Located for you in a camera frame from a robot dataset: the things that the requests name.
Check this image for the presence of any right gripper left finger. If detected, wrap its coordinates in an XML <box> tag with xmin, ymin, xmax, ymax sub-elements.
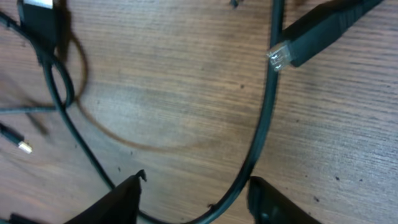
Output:
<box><xmin>65</xmin><ymin>170</ymin><xmax>146</xmax><ymax>224</ymax></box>

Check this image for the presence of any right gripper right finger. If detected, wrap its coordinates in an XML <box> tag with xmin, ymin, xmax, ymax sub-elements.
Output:
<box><xmin>247</xmin><ymin>176</ymin><xmax>320</xmax><ymax>224</ymax></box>

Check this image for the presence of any black HDMI cable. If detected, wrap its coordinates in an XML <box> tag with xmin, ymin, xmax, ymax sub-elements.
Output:
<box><xmin>136</xmin><ymin>0</ymin><xmax>386</xmax><ymax>224</ymax></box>

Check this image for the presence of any black USB cable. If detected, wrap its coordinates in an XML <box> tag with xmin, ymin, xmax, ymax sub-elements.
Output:
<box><xmin>0</xmin><ymin>0</ymin><xmax>116</xmax><ymax>190</ymax></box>

